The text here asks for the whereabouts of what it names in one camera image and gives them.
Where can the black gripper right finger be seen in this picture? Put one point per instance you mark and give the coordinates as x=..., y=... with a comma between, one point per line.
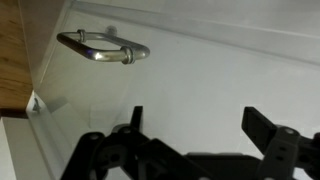
x=286, y=153

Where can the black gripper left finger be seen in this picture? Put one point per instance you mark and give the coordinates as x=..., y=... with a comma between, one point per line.
x=133, y=156

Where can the white cabinet door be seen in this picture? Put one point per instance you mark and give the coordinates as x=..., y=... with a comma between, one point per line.
x=206, y=83

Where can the metal glass door clip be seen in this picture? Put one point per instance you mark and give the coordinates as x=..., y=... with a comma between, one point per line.
x=36, y=106

